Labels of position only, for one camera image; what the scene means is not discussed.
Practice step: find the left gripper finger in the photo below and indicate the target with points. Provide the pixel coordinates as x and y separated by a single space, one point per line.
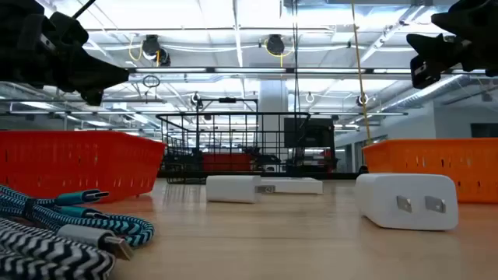
103 75
68 29

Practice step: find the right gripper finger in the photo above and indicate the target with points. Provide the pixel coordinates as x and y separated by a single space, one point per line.
435 46
457 21

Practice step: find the orange plastic basket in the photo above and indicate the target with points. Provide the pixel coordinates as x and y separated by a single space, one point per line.
447 155

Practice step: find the white wall charger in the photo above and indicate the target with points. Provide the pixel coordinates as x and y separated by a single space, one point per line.
231 188
389 200

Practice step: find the white product box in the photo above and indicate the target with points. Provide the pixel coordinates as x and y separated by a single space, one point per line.
295 186

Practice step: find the red background bin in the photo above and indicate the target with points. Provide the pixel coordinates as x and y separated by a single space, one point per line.
225 161

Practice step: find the red plastic basket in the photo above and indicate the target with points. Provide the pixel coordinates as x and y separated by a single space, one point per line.
78 163

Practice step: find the long ceiling light strip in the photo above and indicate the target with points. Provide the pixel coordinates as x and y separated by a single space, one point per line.
249 70

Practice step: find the black background equipment box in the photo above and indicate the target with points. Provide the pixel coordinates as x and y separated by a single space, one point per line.
315 134

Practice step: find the white building column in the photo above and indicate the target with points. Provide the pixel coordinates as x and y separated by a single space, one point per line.
272 97

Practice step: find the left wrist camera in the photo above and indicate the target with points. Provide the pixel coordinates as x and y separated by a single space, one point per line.
93 97

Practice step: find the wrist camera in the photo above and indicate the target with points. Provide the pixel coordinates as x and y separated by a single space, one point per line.
93 97
426 72

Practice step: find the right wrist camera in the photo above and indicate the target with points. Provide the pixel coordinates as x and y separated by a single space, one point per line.
426 72

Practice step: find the silver ceiling duct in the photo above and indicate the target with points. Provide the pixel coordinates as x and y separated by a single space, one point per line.
428 91

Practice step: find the black background gantry frame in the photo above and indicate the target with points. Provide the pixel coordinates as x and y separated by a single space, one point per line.
227 100

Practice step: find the black metal table frame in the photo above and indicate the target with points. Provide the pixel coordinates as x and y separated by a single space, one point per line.
342 175

